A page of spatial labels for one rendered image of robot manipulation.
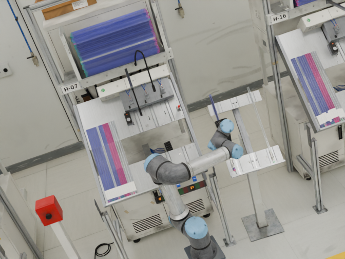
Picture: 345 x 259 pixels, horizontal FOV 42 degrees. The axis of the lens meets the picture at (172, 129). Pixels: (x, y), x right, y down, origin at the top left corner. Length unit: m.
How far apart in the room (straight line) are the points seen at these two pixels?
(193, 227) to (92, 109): 1.10
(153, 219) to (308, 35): 1.74
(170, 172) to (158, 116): 0.84
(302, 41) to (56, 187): 2.67
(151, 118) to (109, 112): 0.29
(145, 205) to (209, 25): 2.06
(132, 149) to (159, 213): 0.53
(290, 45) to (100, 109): 1.35
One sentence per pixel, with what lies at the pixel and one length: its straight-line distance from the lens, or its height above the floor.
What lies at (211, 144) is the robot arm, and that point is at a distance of 2.51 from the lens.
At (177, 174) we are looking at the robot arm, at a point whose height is 1.16.
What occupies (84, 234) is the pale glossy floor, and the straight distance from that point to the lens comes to 3.93.
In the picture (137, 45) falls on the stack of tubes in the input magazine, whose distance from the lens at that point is 2.91.
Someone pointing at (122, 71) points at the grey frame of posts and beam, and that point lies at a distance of 2.99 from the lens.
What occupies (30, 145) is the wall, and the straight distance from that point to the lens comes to 4.95.
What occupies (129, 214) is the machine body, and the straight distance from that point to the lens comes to 3.41.
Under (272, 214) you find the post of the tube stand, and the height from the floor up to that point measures 0.01.
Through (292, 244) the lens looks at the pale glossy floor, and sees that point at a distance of 3.34.
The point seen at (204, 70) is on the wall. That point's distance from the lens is 4.78.
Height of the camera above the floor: 2.52
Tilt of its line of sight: 32 degrees down
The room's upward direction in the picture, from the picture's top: 17 degrees counter-clockwise
